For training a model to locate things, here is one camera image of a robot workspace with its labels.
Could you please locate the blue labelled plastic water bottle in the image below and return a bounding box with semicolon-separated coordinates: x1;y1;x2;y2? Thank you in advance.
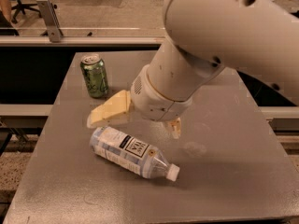
90;126;179;182

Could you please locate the left grey metal bracket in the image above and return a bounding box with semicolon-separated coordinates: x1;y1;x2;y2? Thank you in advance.
36;0;63;43

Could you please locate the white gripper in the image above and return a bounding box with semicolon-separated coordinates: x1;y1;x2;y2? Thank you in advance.
87;65;192;139

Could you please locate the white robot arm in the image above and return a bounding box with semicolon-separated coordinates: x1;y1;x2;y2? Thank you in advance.
87;0;299;137

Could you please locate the grey metal rail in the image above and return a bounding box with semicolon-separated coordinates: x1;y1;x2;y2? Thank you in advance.
0;36;164;47

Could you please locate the person at left edge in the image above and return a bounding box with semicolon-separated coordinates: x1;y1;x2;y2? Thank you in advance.
0;0;19;35

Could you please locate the green soda can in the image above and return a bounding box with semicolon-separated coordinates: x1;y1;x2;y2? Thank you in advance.
80;54;108;98

